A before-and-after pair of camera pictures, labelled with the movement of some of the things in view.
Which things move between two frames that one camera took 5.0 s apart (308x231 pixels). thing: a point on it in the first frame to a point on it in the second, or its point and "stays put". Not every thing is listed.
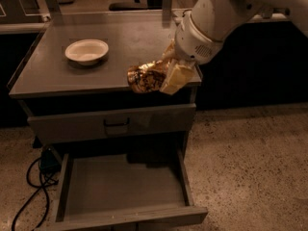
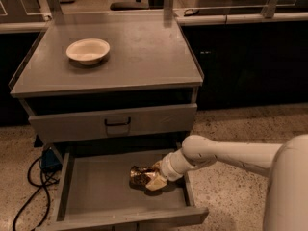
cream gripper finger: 169,53 to 158,165
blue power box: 50,163 stays put
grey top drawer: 110,124 stays put
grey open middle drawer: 124,189 stays put
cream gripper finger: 179,76 to 158,183
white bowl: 87,51 stays put
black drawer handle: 116,124 stays put
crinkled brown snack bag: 146,77 to 139,178
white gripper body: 192,43 to 168,167
